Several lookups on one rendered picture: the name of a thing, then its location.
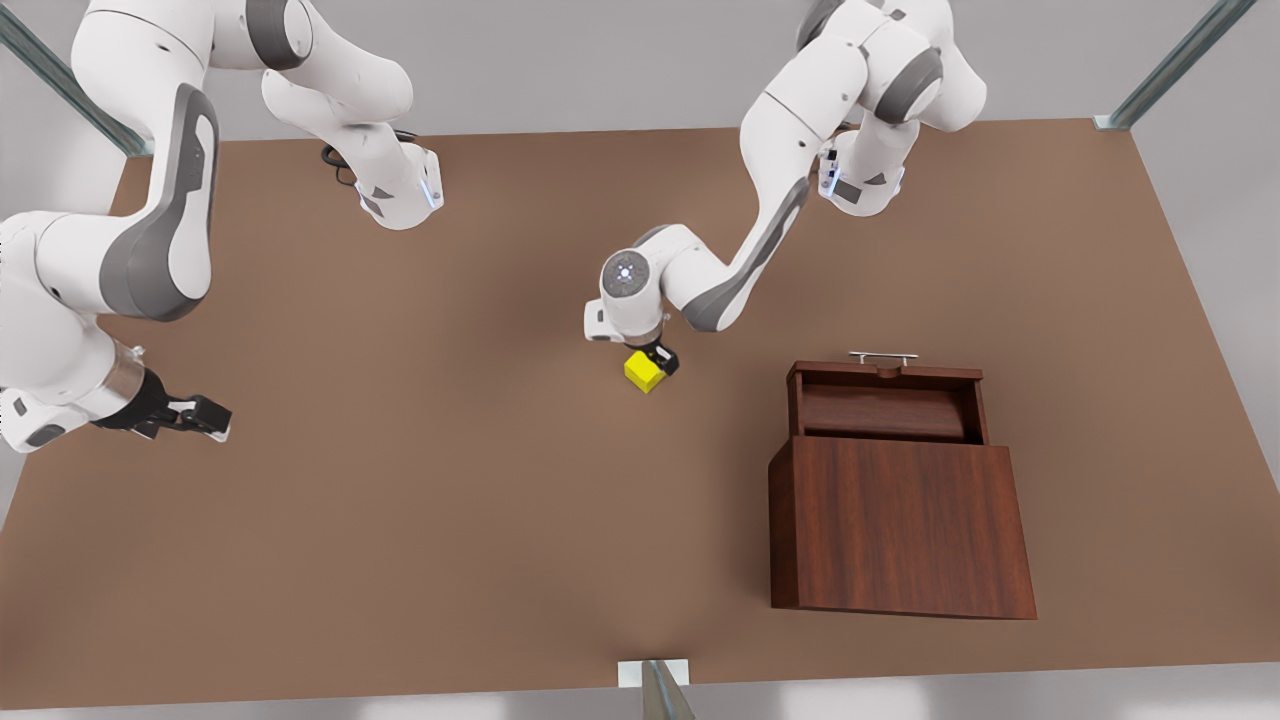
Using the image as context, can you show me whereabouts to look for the black cable loop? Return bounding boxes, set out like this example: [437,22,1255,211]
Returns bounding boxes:
[319,128,421,193]

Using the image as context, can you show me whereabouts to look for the dark wooden drawer cabinet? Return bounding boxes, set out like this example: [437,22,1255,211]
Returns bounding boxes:
[767,435,1039,622]

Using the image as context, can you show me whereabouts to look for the wooden drawer with silver handle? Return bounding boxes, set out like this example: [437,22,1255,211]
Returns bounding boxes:
[785,351,992,447]

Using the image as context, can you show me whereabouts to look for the silver frame post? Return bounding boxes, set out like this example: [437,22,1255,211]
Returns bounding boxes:
[0,5,153,159]
[617,658,697,720]
[1092,0,1261,132]

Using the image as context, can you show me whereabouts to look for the yellow square block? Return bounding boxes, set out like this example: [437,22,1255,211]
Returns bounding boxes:
[623,349,666,395]

